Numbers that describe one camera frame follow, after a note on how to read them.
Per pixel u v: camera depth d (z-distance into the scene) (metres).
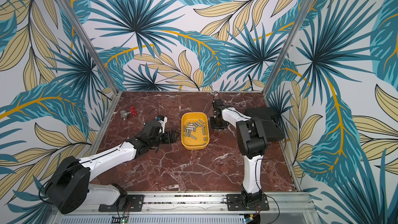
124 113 1.03
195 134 0.97
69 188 0.41
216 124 0.90
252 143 0.54
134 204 0.73
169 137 0.76
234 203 0.73
